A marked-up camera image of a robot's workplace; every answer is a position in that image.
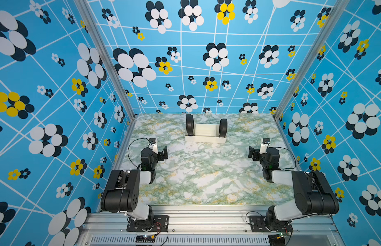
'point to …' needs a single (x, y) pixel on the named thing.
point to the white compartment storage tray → (205, 133)
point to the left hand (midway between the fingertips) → (160, 145)
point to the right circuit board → (278, 240)
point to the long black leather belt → (190, 124)
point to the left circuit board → (145, 238)
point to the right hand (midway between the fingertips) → (260, 146)
